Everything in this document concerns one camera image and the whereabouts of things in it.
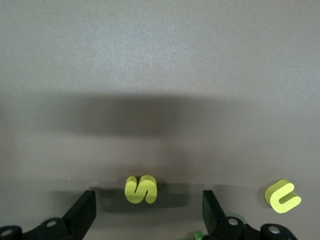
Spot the yellow foam letter s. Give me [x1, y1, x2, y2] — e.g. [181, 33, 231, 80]
[124, 174, 159, 205]

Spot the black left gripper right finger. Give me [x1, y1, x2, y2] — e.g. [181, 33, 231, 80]
[202, 189, 299, 240]

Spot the green foam letter n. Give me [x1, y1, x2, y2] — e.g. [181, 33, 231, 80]
[181, 230, 206, 240]

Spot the yellow foam letter u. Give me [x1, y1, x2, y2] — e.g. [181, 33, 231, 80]
[264, 178, 302, 215]

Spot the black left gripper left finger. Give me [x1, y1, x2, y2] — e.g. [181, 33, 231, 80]
[0, 189, 97, 240]

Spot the brown table cover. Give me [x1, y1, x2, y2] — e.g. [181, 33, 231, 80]
[0, 0, 320, 240]

